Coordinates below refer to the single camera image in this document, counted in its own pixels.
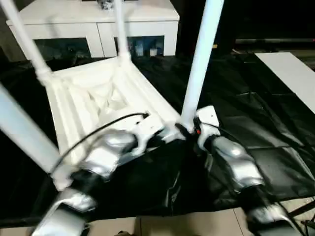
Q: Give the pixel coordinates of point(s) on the white plastic table leg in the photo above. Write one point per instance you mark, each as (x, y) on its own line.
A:
(27, 41)
(201, 61)
(121, 32)
(24, 127)

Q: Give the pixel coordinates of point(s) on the white plastic table top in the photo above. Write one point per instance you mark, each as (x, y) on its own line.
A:
(98, 98)

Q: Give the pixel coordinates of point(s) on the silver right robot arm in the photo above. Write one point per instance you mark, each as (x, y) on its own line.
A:
(236, 157)

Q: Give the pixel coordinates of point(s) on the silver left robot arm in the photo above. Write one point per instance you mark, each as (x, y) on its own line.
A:
(105, 152)

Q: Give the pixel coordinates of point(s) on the black table mat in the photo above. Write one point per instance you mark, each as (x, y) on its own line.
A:
(246, 98)

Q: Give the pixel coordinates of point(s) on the white jar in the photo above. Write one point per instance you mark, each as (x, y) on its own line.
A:
(153, 52)
(140, 50)

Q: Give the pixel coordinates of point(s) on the white flat board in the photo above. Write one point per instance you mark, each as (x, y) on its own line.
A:
(290, 73)

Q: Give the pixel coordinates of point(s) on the long black bar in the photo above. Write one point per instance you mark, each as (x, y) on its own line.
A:
(275, 41)

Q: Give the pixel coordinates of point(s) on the black tripod stand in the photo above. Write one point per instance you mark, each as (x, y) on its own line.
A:
(302, 211)

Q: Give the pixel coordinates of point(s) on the white sideboard cabinet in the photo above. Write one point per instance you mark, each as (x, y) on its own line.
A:
(73, 27)

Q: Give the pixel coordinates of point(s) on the grey pleated curtain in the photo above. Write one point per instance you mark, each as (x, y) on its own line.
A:
(9, 46)

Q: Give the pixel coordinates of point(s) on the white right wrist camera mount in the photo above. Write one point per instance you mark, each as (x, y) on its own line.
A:
(209, 118)

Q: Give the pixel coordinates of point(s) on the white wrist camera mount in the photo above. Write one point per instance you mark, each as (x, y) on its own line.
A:
(209, 118)
(147, 127)

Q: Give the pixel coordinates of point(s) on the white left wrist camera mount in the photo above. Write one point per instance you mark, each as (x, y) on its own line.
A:
(147, 127)

